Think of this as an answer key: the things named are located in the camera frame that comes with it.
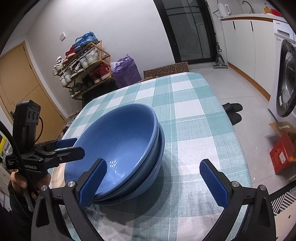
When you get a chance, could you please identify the blue bowl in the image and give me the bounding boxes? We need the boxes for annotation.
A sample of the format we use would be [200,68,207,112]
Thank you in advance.
[92,126,165,205]
[64,104,159,198]

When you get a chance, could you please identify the white kitchen cabinets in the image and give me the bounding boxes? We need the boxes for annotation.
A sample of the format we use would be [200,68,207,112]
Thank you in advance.
[221,18,276,99]

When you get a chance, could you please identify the kitchen faucet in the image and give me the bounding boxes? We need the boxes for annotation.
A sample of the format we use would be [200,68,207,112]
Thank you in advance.
[241,1,254,14]

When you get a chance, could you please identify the person's left hand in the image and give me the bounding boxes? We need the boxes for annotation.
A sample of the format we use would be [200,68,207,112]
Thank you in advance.
[11,172,51,193]

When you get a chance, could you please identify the wooden door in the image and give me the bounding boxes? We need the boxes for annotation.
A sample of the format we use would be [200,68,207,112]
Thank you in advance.
[0,42,66,143]

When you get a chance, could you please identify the red cardboard box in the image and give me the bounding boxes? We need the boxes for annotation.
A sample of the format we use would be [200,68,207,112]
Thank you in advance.
[269,133,295,175]

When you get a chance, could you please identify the teal plaid tablecloth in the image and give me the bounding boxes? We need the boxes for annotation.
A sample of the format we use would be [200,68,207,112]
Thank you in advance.
[64,73,251,240]

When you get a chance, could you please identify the wooden shoe rack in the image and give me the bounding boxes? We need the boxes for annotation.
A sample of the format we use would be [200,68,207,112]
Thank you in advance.
[52,40,112,100]

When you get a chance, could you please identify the red shoes on rack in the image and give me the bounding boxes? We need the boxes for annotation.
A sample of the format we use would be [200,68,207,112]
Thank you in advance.
[63,45,77,64]

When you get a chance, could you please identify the purple bag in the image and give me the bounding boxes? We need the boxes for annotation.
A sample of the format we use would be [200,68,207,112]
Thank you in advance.
[111,55,141,88]

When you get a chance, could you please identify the blue sneakers on rack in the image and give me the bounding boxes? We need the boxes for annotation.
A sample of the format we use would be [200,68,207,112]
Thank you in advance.
[74,32,98,53]

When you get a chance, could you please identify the black slippers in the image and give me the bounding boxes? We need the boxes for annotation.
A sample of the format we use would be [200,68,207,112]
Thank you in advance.
[222,102,243,126]

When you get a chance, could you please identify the white washing machine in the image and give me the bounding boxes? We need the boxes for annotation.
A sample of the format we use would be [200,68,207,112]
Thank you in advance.
[268,20,295,121]

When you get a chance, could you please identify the patterned cardboard box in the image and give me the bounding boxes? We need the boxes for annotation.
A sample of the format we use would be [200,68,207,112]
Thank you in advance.
[144,62,189,79]

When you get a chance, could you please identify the upright vacuum cleaner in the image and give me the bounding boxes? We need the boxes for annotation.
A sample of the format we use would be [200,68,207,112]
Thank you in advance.
[213,30,229,69]

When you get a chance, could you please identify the black glass door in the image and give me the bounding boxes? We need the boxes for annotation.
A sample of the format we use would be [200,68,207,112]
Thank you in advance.
[154,0,217,64]

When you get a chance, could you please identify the white electric kettle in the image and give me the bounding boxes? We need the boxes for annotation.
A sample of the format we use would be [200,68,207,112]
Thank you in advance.
[217,4,231,18]

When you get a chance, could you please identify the red container on counter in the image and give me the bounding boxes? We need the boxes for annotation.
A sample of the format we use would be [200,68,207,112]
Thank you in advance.
[270,9,282,17]

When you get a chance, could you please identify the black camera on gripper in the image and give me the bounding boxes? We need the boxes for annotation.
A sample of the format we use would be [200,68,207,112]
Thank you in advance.
[13,100,41,154]

